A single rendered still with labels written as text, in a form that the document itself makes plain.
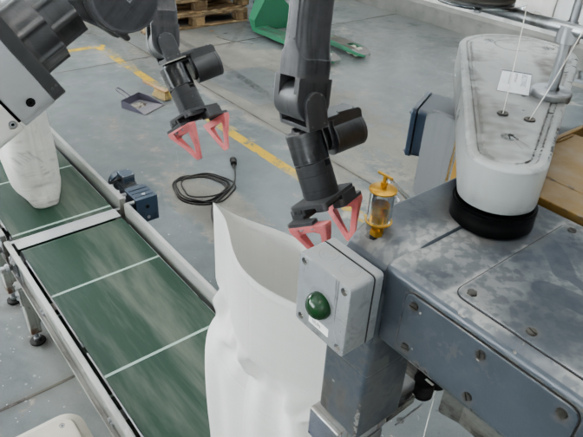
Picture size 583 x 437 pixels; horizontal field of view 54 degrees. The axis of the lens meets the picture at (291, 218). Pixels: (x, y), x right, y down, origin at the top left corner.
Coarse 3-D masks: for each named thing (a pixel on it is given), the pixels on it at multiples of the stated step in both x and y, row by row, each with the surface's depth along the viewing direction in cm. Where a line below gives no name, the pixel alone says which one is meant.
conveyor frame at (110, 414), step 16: (128, 208) 229; (144, 224) 220; (144, 240) 219; (160, 240) 212; (16, 256) 200; (160, 256) 216; (176, 256) 205; (176, 272) 209; (192, 272) 197; (32, 288) 187; (192, 288) 202; (208, 288) 191; (32, 304) 199; (48, 304) 181; (208, 304) 195; (48, 320) 192; (64, 320) 182; (64, 336) 170; (64, 352) 182; (80, 352) 165; (80, 368) 173; (96, 368) 166; (96, 384) 156; (96, 400) 168; (112, 416) 157; (128, 416) 153; (112, 432) 159; (128, 432) 144
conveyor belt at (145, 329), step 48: (96, 240) 217; (48, 288) 193; (96, 288) 194; (144, 288) 195; (96, 336) 176; (144, 336) 177; (192, 336) 178; (144, 384) 161; (192, 384) 162; (144, 432) 148; (192, 432) 149
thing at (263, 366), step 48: (240, 240) 116; (288, 240) 110; (240, 288) 103; (288, 288) 116; (240, 336) 110; (288, 336) 98; (240, 384) 114; (288, 384) 104; (240, 432) 120; (288, 432) 104
